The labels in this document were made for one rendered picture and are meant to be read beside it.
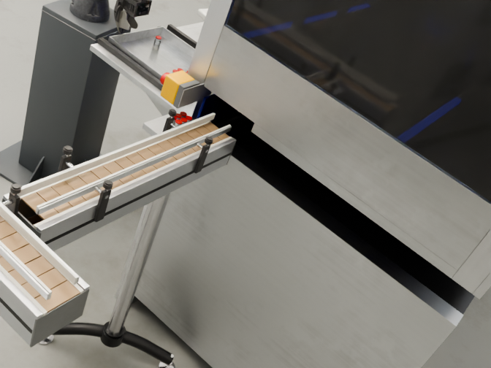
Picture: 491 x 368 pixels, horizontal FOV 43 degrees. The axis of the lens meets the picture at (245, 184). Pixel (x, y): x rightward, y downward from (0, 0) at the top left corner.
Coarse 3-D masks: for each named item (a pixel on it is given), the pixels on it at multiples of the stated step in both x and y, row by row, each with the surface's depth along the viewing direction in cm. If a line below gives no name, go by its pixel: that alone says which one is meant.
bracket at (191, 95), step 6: (204, 84) 177; (186, 90) 172; (192, 90) 174; (198, 90) 177; (186, 96) 174; (192, 96) 176; (198, 96) 179; (180, 102) 173; (186, 102) 176; (192, 102) 178
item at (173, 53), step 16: (144, 32) 216; (160, 32) 223; (128, 48) 208; (144, 48) 212; (160, 48) 216; (176, 48) 220; (192, 48) 217; (144, 64) 198; (160, 64) 207; (176, 64) 211
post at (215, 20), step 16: (224, 0) 164; (208, 16) 169; (224, 16) 166; (208, 32) 171; (208, 48) 172; (192, 64) 178; (208, 64) 174; (192, 112) 184; (144, 208) 211; (128, 256) 225
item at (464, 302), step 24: (240, 120) 201; (240, 144) 190; (264, 144) 195; (288, 168) 189; (312, 192) 183; (336, 216) 178; (360, 216) 182; (384, 240) 177; (408, 264) 172; (432, 264) 176; (432, 288) 167; (456, 288) 171
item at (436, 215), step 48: (240, 48) 166; (240, 96) 172; (288, 96) 162; (288, 144) 167; (336, 144) 159; (384, 144) 151; (336, 192) 163; (384, 192) 155; (432, 192) 148; (432, 240) 152; (480, 240) 145; (480, 288) 148
